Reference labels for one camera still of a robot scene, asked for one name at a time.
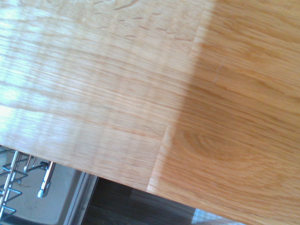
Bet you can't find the metal wire dishwasher rack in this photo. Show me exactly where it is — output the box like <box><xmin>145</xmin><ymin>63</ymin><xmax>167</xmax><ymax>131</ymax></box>
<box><xmin>0</xmin><ymin>150</ymin><xmax>57</xmax><ymax>214</ymax></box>

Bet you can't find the grey dishwasher door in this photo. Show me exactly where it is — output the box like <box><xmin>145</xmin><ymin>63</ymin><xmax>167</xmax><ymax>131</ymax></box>
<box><xmin>0</xmin><ymin>145</ymin><xmax>99</xmax><ymax>225</ymax></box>

